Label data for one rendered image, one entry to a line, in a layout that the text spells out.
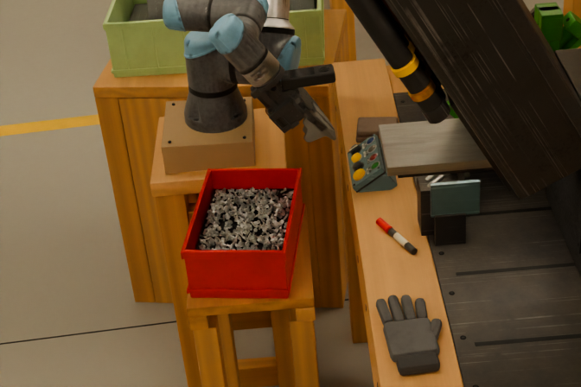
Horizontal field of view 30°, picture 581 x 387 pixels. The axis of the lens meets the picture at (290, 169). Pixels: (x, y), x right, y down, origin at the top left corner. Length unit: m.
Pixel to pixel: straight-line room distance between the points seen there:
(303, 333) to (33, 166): 2.33
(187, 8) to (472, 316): 0.88
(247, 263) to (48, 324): 1.49
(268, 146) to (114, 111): 0.69
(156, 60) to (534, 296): 1.49
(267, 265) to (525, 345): 0.54
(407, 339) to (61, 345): 1.76
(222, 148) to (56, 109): 2.35
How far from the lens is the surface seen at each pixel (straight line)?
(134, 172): 3.27
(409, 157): 2.01
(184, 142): 2.53
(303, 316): 2.24
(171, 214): 2.59
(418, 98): 1.76
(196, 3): 2.33
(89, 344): 3.46
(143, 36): 3.11
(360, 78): 2.79
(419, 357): 1.88
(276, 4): 2.48
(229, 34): 2.20
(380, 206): 2.29
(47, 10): 5.83
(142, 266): 3.47
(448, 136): 2.07
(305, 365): 2.33
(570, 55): 2.13
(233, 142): 2.52
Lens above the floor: 2.18
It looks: 32 degrees down
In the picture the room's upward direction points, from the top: 5 degrees counter-clockwise
